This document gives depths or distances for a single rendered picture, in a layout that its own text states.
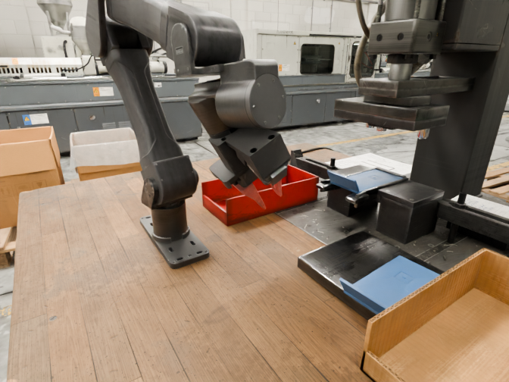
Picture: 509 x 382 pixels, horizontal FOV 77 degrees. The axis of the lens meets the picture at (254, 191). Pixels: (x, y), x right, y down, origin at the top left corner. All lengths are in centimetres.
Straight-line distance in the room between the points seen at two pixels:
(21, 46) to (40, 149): 432
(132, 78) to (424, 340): 56
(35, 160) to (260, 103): 234
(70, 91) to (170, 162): 435
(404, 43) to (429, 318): 42
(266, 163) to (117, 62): 34
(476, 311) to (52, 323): 56
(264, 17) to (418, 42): 749
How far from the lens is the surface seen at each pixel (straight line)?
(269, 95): 35
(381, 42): 64
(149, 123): 56
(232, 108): 35
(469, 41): 72
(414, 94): 65
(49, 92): 487
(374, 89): 63
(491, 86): 84
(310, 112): 635
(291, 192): 73
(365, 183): 67
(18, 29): 680
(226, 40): 41
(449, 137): 86
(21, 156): 261
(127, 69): 59
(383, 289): 49
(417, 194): 66
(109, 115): 493
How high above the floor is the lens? 121
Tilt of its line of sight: 22 degrees down
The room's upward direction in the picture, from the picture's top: straight up
